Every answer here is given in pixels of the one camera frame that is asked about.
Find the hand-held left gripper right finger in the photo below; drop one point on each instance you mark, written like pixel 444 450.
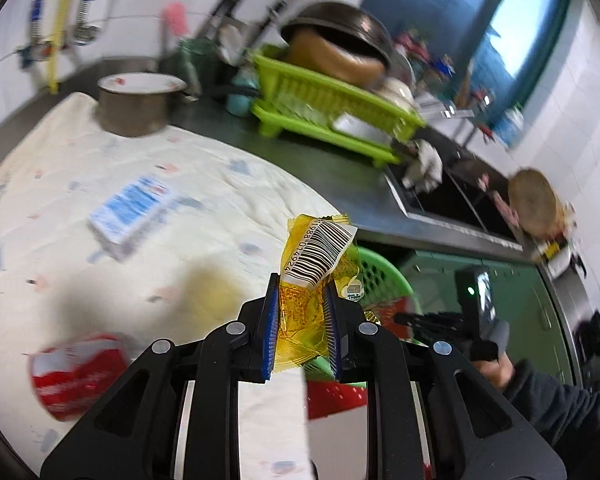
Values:
pixel 332 330

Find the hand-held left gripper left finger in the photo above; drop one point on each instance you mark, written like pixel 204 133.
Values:
pixel 269 330

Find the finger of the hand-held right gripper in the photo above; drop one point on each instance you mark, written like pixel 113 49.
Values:
pixel 420 321

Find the yellow plastic wrapper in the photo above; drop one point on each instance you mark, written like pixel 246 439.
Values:
pixel 305 305

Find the green plastic basket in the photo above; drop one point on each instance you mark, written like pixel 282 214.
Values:
pixel 382 277

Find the person's right forearm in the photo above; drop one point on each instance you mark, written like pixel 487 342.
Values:
pixel 565 420

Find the person's right hand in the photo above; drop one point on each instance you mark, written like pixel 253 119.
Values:
pixel 495 375

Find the green cabinet front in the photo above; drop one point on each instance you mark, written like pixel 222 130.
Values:
pixel 525 300

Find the metal sink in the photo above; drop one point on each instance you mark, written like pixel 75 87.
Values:
pixel 460 205

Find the round wooden cutting board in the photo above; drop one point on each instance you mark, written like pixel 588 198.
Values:
pixel 534 202

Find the white quilted printed mat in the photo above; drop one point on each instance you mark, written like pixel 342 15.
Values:
pixel 180 210

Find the white rag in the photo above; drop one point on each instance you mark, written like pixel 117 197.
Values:
pixel 425 165

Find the blue and white carton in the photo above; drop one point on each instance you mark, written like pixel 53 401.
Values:
pixel 130 210

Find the red paper cup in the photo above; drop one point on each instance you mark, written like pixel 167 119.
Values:
pixel 75 375

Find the metal cleaver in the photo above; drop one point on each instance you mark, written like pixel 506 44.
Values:
pixel 352 122

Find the green dish rack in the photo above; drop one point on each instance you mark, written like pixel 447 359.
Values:
pixel 320 105

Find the white bowl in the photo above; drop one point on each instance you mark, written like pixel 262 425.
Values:
pixel 397 91

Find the teal bottle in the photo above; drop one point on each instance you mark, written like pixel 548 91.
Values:
pixel 241 94

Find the metal pot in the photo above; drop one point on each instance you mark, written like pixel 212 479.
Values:
pixel 130 105

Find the window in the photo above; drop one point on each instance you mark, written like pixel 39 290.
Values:
pixel 460 35

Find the green utensil holder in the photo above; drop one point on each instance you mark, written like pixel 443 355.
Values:
pixel 197 62

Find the brown wok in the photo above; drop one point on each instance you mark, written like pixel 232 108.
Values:
pixel 337 45

